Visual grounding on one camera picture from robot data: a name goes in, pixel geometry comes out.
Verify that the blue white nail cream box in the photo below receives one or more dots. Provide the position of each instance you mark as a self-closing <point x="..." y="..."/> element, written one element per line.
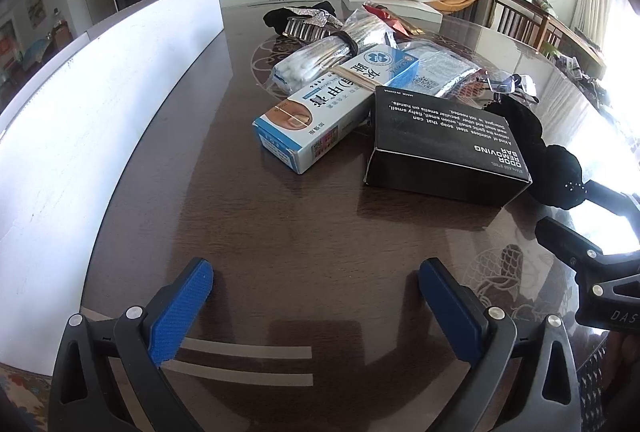
<point x="306" y="125"/>

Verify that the white organizer bin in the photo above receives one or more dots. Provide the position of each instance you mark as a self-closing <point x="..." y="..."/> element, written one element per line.
<point x="66" y="139"/>

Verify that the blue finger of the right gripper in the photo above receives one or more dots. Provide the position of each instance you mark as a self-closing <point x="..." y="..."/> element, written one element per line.
<point x="567" y="245"/>
<point x="615" y="202"/>

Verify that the black odor removing bar box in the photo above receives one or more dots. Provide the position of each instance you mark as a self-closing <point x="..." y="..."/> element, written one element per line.
<point x="446" y="149"/>

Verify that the white flat box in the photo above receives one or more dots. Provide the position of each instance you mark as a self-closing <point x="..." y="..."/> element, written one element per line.
<point x="421" y="10"/>

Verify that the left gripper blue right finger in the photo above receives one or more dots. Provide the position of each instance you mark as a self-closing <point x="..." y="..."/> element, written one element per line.
<point x="544" y="395"/>

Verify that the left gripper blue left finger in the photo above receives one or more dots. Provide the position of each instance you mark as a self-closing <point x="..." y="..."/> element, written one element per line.
<point x="84" y="391"/>

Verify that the person right hand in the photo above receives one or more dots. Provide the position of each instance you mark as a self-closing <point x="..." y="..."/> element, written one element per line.
<point x="621" y="350"/>

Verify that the grey pad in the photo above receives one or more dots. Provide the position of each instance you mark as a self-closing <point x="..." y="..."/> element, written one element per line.
<point x="445" y="73"/>

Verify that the wooden dining chair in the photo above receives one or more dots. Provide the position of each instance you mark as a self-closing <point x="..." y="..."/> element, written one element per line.
<point x="523" y="21"/>

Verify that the cotton swabs plastic bag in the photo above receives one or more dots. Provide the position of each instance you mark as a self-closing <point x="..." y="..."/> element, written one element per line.
<point x="360" y="32"/>

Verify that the silver patterned hair claw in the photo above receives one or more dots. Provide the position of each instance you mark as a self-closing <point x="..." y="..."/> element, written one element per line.
<point x="304" y="32"/>

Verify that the black cloth pouch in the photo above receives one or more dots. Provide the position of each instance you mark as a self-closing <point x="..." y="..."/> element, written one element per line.
<point x="556" y="173"/>

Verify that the red candy pouch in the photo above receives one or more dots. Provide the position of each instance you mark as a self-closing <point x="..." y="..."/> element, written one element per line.
<point x="402" y="28"/>

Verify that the black fabric item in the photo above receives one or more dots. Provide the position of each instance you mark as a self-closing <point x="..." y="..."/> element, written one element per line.
<point x="321" y="14"/>

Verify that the framed wall painting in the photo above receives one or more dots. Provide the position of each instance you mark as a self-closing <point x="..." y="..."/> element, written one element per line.
<point x="36" y="12"/>

